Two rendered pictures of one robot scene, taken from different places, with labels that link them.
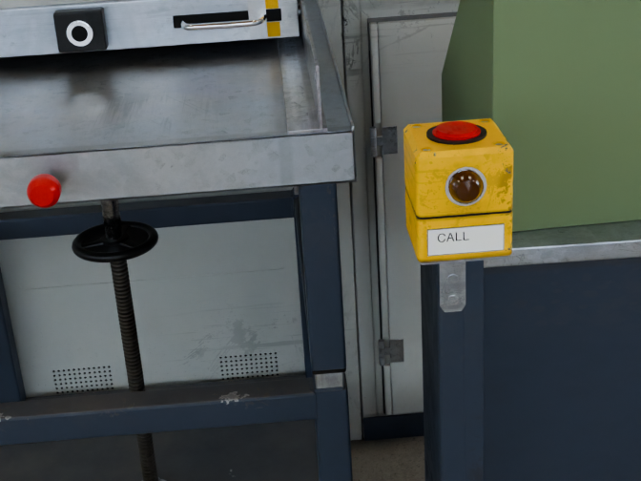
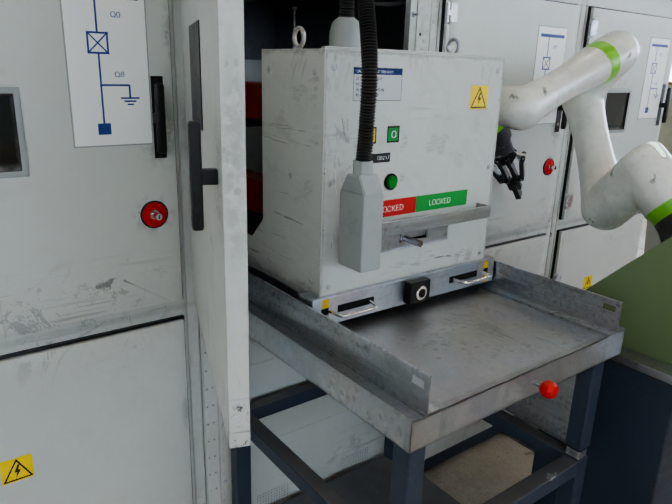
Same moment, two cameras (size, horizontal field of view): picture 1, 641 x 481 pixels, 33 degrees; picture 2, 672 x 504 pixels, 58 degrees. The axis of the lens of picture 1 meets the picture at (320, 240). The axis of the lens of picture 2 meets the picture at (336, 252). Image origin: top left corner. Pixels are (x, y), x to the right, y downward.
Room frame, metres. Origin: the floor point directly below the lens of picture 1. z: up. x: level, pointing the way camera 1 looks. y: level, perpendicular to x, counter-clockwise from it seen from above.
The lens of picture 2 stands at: (0.45, 1.14, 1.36)
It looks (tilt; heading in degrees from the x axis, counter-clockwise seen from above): 17 degrees down; 325
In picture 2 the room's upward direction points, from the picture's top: 2 degrees clockwise
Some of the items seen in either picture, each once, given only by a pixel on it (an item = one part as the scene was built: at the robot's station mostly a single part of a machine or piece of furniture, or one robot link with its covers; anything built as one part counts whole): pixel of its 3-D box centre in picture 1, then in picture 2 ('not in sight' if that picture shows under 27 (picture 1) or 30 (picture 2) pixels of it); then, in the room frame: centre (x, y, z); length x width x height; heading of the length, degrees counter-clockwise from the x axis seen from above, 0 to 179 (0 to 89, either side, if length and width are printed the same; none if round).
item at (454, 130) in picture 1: (456, 136); not in sight; (0.86, -0.12, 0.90); 0.04 x 0.04 x 0.02
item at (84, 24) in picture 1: (80, 30); (417, 291); (1.35, 0.28, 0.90); 0.06 x 0.03 x 0.05; 92
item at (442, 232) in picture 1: (457, 189); not in sight; (0.86, -0.12, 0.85); 0.08 x 0.08 x 0.10; 2
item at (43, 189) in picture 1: (45, 187); (544, 387); (1.02, 0.27, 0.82); 0.04 x 0.03 x 0.03; 2
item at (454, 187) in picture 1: (466, 188); not in sight; (0.82, -0.12, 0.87); 0.03 x 0.01 x 0.03; 92
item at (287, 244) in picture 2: not in sight; (344, 157); (1.63, 0.29, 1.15); 0.51 x 0.50 x 0.48; 2
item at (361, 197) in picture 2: not in sight; (359, 221); (1.30, 0.49, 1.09); 0.08 x 0.05 x 0.17; 2
